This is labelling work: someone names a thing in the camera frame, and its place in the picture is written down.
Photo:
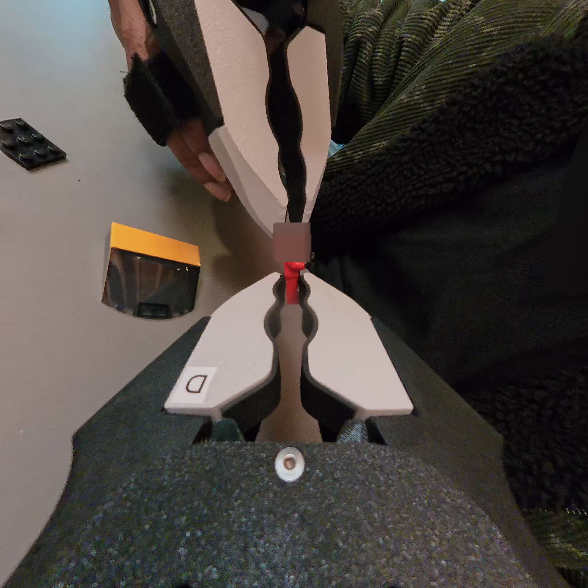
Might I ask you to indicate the yellow lego car roof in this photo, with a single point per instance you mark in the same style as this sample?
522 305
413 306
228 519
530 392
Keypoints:
151 243

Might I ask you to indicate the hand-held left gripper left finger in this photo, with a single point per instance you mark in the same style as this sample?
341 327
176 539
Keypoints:
229 358

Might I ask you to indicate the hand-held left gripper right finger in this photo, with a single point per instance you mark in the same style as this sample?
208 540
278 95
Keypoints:
358 363

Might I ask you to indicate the red lego minifigure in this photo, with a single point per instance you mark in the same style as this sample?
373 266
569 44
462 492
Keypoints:
291 280

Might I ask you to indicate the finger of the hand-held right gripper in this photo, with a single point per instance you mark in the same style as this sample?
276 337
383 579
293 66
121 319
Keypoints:
314 92
243 92

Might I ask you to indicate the dark studded lego plate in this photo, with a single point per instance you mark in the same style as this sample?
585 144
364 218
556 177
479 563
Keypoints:
30 142

